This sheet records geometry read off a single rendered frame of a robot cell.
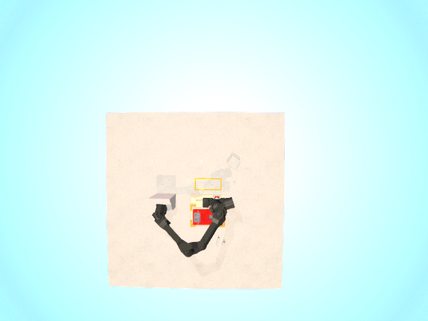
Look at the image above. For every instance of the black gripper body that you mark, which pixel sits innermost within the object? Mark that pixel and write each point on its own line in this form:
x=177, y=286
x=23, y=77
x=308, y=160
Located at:
x=209, y=203

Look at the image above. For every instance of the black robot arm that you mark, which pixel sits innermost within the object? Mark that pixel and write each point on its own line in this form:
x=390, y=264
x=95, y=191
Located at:
x=219, y=212

